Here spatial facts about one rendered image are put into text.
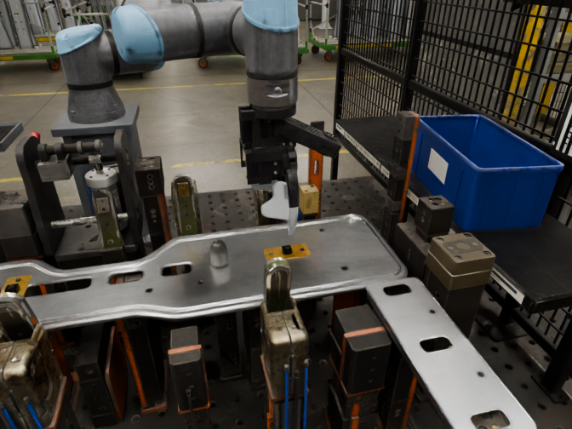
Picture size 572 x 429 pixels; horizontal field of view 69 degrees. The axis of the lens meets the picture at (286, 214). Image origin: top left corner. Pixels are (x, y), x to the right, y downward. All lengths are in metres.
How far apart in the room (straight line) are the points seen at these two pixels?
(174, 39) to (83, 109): 0.66
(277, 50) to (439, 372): 0.48
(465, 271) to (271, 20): 0.48
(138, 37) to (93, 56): 0.62
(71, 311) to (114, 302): 0.06
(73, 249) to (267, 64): 0.57
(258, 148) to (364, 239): 0.31
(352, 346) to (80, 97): 0.95
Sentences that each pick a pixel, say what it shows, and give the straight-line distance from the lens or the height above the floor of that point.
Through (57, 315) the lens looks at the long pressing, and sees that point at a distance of 0.75.
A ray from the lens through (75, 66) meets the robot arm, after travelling 1.25.
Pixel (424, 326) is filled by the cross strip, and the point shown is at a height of 1.00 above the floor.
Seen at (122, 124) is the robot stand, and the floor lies 1.10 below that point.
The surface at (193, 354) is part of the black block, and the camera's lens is 0.64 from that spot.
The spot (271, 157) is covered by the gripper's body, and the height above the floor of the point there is 1.21.
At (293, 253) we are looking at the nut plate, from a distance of 0.78.
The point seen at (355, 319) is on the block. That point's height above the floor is 0.98.
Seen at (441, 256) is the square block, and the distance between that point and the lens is 0.75.
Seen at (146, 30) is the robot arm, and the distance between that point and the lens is 0.63.
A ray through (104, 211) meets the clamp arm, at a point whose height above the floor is 1.07.
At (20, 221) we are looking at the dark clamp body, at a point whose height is 1.05.
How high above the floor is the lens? 1.46
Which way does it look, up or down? 31 degrees down
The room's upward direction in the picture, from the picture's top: straight up
